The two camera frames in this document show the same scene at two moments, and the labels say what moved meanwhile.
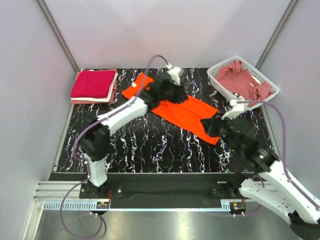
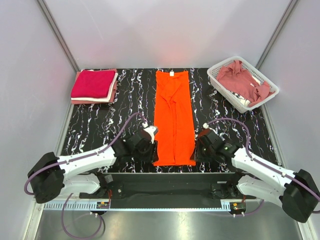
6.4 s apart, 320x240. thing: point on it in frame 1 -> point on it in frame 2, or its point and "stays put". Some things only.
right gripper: x=210 y=124 -> x=196 y=155
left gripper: x=181 y=96 -> x=152 y=156
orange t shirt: x=187 y=114 -> x=174 y=140
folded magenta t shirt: x=93 y=84 stays put
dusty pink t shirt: x=238 y=80 stays put
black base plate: x=160 y=190 stays put
